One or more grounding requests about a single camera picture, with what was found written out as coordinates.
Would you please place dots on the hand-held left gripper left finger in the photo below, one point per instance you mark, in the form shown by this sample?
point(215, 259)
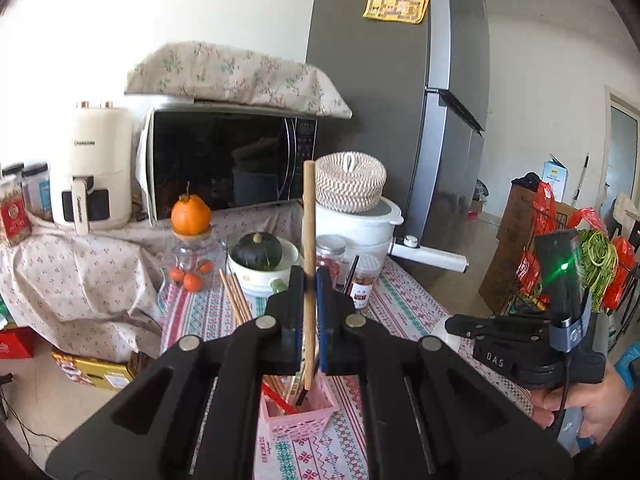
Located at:
point(292, 310)

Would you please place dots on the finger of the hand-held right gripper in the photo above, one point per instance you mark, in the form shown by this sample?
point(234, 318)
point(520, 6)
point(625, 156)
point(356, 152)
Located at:
point(500, 335)
point(495, 321)

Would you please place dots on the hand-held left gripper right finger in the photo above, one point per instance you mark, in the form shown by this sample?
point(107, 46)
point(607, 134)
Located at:
point(322, 320)

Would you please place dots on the black chopstick with tan end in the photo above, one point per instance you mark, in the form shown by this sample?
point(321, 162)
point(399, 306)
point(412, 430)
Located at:
point(351, 272)

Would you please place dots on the pile of wooden chopsticks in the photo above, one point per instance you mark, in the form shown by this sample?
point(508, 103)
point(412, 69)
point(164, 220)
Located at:
point(235, 295)

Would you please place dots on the long tan bamboo chopstick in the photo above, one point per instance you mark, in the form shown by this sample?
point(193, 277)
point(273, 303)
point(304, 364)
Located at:
point(309, 220)

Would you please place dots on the red plastic spoon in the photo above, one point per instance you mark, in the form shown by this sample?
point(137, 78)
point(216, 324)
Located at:
point(278, 402)

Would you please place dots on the pink perforated plastic basket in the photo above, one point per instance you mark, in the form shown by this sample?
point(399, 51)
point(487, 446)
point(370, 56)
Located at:
point(300, 422)

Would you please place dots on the person's right hand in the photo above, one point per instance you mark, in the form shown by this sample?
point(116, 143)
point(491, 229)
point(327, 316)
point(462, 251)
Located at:
point(590, 415)

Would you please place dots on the green leafy vegetables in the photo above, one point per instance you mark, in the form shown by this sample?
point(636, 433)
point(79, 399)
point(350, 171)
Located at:
point(597, 255)

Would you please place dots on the short jar with red label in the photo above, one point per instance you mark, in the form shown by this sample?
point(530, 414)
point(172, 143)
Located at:
point(365, 292)

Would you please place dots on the red plastic bag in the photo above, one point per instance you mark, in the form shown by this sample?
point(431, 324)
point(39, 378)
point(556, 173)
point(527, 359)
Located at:
point(547, 202)
point(620, 270)

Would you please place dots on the tall jar of red berries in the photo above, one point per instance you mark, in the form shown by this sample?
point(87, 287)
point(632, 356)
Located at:
point(330, 260)

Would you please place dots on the dark green squash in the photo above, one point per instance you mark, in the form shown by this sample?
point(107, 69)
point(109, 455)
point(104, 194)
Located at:
point(255, 252)

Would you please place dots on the brown cardboard box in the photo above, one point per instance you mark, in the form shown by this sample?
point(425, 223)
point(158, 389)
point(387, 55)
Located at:
point(505, 240)

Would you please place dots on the patterned woven tablecloth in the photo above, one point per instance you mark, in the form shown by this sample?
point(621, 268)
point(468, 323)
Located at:
point(400, 305)

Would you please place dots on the white cling film dispenser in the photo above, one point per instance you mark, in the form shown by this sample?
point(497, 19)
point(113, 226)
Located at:
point(430, 256)

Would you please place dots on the white rice cooker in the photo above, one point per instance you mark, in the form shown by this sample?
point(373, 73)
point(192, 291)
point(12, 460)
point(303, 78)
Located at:
point(360, 230)

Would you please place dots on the small orange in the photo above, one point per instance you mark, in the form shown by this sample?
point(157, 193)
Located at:
point(192, 282)
point(176, 274)
point(204, 266)

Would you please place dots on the blue and white carton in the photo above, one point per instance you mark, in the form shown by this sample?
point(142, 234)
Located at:
point(556, 177)

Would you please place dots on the white pole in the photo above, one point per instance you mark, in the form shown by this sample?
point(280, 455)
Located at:
point(582, 177)

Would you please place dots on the clear glass jar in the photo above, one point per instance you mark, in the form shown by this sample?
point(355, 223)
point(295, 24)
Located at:
point(190, 255)

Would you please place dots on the large orange with stem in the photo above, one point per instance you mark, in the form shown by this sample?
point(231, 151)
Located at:
point(190, 217)

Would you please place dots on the woven lidded basket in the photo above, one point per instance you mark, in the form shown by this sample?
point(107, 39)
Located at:
point(350, 180)

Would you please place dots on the black microwave oven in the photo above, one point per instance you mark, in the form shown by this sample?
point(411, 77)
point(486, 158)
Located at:
point(220, 160)

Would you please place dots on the yellow printed box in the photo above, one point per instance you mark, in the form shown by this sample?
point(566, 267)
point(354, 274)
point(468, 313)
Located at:
point(95, 372)

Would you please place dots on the floral furniture cover cloth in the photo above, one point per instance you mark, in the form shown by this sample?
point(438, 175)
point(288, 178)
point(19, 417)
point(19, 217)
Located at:
point(75, 280)

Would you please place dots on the grey refrigerator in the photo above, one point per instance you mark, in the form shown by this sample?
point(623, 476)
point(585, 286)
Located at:
point(390, 110)

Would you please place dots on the floral cloth microwave cover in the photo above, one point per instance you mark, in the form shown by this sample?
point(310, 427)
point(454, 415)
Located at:
point(225, 72)

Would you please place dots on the cream air fryer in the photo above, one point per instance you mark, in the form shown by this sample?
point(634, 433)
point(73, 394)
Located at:
point(95, 145)

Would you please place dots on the red cardboard box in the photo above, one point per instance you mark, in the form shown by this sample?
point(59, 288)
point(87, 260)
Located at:
point(15, 344)

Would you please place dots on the clear jar with teal label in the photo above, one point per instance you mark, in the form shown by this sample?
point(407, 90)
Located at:
point(37, 190)

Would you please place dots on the red patterned tin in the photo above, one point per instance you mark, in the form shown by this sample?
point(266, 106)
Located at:
point(12, 215)

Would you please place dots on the yellow printed paper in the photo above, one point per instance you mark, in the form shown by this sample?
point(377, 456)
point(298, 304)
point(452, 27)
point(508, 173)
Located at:
point(397, 0)

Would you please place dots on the white door frame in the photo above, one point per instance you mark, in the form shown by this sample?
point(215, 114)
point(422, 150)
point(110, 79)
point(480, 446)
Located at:
point(622, 160)

